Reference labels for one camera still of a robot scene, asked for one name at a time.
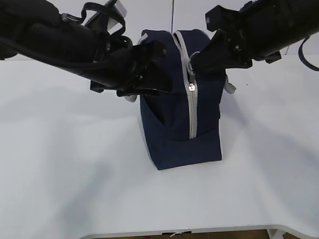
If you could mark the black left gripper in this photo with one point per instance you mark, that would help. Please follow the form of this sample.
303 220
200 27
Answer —
134 71

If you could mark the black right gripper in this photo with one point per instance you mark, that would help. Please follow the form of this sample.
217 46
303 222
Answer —
231 47

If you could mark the navy blue lunch bag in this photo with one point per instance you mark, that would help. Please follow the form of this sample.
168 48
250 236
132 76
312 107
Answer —
182 128

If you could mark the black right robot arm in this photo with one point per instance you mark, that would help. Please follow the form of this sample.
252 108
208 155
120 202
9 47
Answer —
256 32

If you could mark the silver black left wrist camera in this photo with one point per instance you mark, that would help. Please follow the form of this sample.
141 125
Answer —
108 18

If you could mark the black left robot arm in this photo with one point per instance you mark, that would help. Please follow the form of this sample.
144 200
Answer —
92 45

